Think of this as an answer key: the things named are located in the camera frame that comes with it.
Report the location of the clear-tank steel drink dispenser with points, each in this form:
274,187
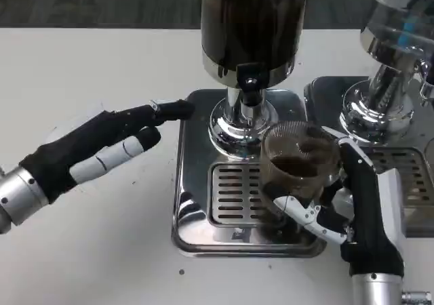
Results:
383,108

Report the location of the right silver robot forearm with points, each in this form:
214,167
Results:
373,289

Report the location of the steel drip grid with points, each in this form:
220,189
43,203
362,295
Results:
234,193
412,169

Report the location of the left silver robot forearm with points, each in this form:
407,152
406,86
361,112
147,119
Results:
20,196

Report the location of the clear ribbed glass cup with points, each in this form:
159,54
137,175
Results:
298,162

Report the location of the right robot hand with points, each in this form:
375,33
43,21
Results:
363,200

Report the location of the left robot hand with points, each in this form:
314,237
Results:
84,139

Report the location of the dark-tank steel drink dispenser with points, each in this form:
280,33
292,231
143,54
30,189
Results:
251,20

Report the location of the chrome dispenser tap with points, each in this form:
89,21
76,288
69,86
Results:
425,81

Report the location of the black dispenser tap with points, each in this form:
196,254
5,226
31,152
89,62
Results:
250,84

